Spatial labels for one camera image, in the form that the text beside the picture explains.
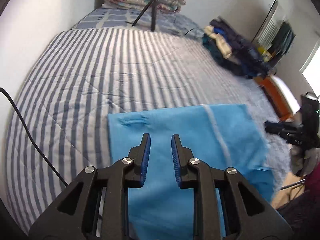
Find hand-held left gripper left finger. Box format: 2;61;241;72
29;133;151;240

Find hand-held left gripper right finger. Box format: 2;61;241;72
171;134;293;240

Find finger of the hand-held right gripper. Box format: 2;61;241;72
264;120;304;140

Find light blue jacket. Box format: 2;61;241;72
107;104;275;240

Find pile of folded dark clothes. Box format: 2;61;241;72
202;19;272;79

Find hanging dark clothes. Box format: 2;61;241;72
270;21;295;60

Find black metal clothes rack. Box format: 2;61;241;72
251;0;295;75

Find orange box with lace cover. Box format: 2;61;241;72
260;76;300;117

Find grey crumpled cloth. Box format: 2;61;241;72
290;145;320;178

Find window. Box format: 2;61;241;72
300;41;320;98

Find metal rod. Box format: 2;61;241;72
280;179;307;192

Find pink garment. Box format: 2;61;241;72
306;169;320;193

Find yellow box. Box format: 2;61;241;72
259;46;273;62

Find green white striped towel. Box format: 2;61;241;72
257;2;283;47

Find blue white striped quilt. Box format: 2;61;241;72
5;14;292;235

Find blue plaid bedsheet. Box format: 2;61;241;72
72;7;205;39

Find thick black cable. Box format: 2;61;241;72
0;87;68;187

